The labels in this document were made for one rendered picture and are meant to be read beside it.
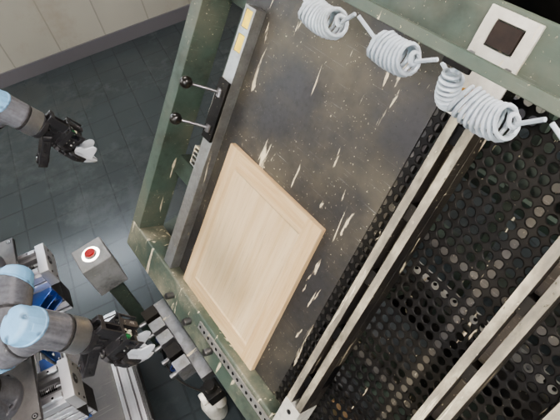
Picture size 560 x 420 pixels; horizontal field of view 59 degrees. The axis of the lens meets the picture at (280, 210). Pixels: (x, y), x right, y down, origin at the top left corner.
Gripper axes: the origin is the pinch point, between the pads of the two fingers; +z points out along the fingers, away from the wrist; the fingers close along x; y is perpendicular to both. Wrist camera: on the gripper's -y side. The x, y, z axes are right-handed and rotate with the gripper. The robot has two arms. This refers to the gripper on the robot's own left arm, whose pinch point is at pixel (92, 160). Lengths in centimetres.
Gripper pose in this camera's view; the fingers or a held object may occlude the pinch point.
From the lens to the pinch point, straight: 165.7
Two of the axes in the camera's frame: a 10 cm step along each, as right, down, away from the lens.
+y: 7.4, -6.3, -2.3
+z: 5.3, 3.4, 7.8
